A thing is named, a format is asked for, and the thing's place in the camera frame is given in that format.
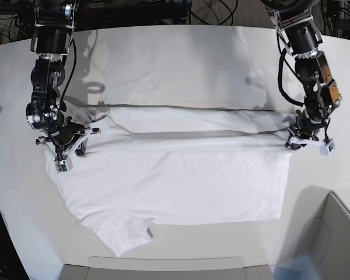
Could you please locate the black white gripper right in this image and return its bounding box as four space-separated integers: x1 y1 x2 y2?
36 117 101 162

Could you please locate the black white gripper left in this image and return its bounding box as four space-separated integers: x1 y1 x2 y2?
285 109 332 151

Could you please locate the white T-shirt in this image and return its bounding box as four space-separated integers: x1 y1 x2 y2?
45 105 295 256

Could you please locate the grey cardboard box right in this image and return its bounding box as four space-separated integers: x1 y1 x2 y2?
293 191 350 279

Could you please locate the grey bin bottom edge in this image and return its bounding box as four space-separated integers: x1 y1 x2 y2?
59 256 274 279

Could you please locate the blue cloth bottom right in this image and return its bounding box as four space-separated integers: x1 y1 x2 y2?
271 253 318 280

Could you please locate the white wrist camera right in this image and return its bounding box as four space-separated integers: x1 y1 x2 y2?
54 158 73 173

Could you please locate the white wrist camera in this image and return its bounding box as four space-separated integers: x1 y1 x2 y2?
320 139 335 156
54 158 73 173

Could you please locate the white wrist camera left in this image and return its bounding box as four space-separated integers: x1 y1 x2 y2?
320 139 335 156

